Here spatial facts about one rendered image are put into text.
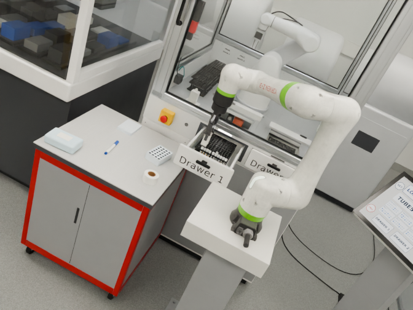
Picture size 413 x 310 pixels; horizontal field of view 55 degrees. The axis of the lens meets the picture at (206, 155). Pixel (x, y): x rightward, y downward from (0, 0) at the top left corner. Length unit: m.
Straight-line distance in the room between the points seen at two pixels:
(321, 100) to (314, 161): 0.28
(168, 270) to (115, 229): 0.71
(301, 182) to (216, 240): 0.42
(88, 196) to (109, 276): 0.47
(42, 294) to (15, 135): 0.95
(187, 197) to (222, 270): 0.72
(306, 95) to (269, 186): 0.39
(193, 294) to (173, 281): 0.56
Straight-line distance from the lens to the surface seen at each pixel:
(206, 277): 1.87
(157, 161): 1.96
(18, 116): 2.56
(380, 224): 1.98
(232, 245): 1.60
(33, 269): 2.39
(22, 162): 2.70
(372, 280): 2.16
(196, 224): 1.60
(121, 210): 1.86
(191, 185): 2.35
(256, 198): 1.60
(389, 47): 1.95
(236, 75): 1.76
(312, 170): 1.64
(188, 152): 1.88
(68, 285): 2.35
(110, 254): 2.05
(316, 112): 1.46
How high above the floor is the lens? 1.87
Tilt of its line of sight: 30 degrees down
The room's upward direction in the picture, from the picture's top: 23 degrees clockwise
